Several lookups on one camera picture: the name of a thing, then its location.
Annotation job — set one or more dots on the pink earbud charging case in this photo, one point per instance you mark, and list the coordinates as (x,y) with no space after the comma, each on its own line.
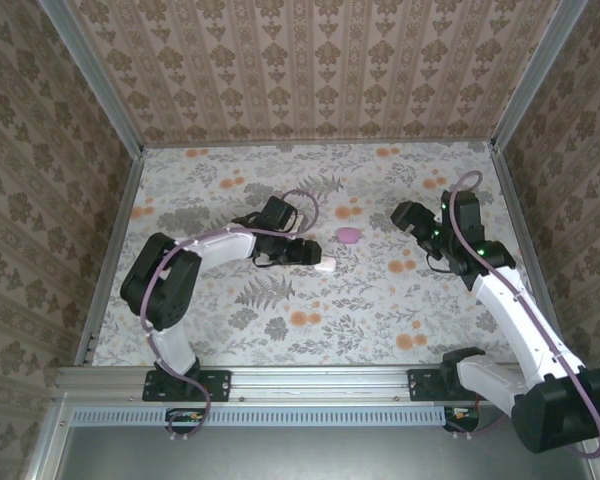
(348,235)

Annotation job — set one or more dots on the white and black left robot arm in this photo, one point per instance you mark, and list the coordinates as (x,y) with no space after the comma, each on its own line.
(215,247)

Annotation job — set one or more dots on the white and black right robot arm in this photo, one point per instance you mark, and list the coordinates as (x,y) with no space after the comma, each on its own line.
(520,325)

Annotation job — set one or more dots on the floral patterned table cover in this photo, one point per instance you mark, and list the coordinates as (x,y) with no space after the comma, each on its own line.
(330,310)

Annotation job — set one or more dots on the grey metal sheet panel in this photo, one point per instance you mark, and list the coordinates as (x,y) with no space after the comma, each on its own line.
(305,455)

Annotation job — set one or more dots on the aluminium table edge rail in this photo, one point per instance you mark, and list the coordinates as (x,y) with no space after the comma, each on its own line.
(511,200)
(125,210)

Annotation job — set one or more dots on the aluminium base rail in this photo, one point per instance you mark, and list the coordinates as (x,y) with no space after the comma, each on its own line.
(320,385)

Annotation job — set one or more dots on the aluminium frame post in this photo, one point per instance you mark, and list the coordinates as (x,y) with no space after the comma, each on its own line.
(94,75)
(535,75)

